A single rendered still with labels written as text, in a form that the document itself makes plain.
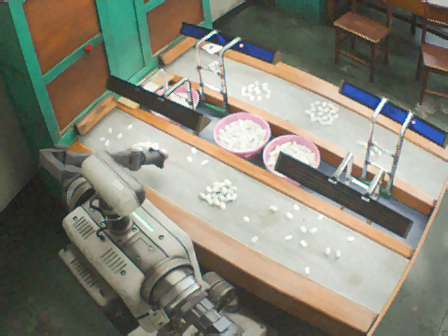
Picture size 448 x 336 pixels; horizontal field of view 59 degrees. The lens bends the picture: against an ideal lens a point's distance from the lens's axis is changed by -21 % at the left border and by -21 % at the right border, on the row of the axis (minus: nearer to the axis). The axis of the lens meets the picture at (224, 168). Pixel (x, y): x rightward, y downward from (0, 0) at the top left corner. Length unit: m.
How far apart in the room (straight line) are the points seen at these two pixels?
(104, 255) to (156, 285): 0.16
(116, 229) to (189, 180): 1.07
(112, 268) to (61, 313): 1.75
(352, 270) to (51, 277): 1.92
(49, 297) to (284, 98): 1.89
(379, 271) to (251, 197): 0.71
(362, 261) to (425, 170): 0.66
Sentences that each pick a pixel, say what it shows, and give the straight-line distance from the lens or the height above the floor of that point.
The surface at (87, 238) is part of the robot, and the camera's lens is 1.25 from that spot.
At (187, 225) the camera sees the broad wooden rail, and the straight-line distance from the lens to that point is 2.06.
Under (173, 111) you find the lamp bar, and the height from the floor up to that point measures 1.08.
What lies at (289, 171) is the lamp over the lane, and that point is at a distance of 1.81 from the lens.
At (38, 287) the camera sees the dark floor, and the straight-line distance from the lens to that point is 3.06.
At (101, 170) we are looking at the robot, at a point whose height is 1.64.
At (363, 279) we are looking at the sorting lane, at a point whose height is 0.74.
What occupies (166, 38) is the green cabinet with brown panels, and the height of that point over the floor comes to 0.92.
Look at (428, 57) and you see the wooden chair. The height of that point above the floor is 0.46.
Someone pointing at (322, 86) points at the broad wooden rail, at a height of 0.76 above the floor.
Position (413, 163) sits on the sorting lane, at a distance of 2.40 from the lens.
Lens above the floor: 2.43
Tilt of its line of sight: 48 degrees down
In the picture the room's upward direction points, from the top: 7 degrees counter-clockwise
